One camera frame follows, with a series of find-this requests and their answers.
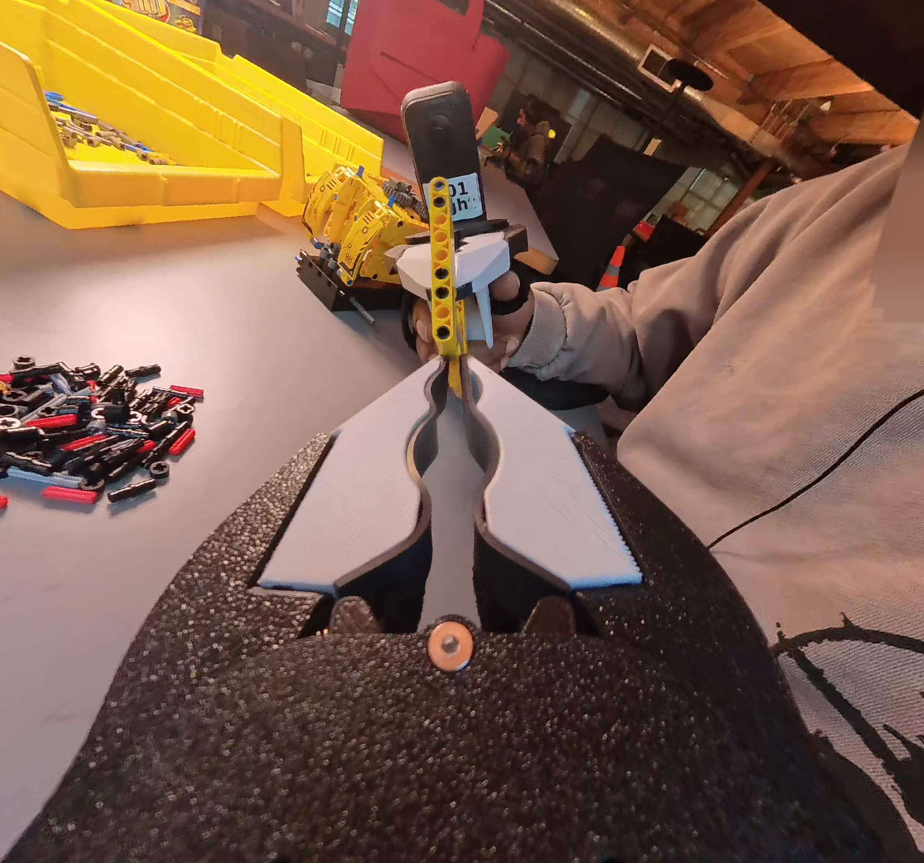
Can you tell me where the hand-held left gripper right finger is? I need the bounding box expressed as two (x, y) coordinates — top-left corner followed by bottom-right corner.
(462, 355), (645, 639)

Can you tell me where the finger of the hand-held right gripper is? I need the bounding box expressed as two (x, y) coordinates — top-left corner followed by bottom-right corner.
(394, 241), (434, 299)
(453, 230), (513, 295)

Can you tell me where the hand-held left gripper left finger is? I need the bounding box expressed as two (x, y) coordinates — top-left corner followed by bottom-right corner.
(256, 355), (447, 633)

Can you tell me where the long yellow perforated beam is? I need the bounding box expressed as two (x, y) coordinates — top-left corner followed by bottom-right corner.
(426, 176), (469, 400)

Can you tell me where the yellow block robot model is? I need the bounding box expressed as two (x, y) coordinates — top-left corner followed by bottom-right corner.
(296, 165), (434, 324)

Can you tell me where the person's right forearm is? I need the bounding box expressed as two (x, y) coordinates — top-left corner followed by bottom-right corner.
(505, 224), (723, 413)

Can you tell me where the grey desk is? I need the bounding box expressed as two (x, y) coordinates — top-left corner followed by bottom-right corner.
(0, 134), (622, 835)

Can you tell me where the person's right hand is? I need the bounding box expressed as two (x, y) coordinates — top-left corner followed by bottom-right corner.
(412, 296), (524, 375)

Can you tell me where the red felt bag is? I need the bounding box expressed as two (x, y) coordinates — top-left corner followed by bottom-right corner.
(339, 0), (511, 151)

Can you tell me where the dark grey gear piece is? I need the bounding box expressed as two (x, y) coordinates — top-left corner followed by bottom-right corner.
(381, 181), (428, 218)

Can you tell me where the black wrist rest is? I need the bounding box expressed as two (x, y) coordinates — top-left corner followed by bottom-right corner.
(501, 368), (609, 411)

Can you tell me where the orange traffic cone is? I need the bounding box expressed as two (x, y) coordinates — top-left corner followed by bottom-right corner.
(596, 244), (629, 293)

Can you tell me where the yellow plastic bin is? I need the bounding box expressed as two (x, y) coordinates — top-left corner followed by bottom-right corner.
(0, 0), (385, 219)

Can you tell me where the ceiling air vent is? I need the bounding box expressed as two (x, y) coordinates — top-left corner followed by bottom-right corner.
(637, 44), (681, 88)

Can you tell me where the person's grey hoodie torso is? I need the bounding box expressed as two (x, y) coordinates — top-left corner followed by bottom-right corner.
(617, 145), (924, 863)

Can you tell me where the yellow bin with divider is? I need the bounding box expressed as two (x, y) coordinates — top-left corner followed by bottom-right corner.
(0, 40), (306, 231)

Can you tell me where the pile of black red pins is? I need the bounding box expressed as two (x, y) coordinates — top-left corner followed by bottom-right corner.
(0, 353), (206, 508)

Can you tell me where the heap of assorted small parts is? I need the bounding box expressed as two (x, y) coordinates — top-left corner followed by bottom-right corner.
(42, 89), (179, 169)

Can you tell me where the metal air duct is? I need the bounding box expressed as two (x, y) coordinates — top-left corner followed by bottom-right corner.
(448, 0), (730, 128)

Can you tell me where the black earphone cord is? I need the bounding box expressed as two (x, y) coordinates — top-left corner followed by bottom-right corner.
(706, 387), (924, 551)

